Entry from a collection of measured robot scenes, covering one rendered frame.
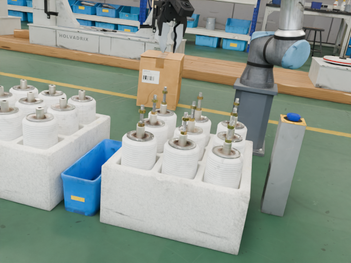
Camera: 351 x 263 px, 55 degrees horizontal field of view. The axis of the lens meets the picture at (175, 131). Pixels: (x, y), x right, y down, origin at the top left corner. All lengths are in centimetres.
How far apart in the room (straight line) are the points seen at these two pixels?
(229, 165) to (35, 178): 54
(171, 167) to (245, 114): 70
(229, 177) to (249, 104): 68
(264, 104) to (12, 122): 98
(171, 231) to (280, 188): 38
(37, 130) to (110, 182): 26
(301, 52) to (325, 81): 163
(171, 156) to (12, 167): 46
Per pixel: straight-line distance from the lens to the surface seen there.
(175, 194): 88
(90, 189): 98
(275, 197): 113
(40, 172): 102
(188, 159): 87
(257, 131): 154
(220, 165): 86
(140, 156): 90
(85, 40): 338
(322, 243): 111
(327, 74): 301
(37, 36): 366
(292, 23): 139
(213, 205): 88
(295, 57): 139
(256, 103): 150
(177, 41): 109
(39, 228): 101
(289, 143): 105
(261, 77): 149
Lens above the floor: 60
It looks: 21 degrees down
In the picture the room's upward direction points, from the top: 6 degrees clockwise
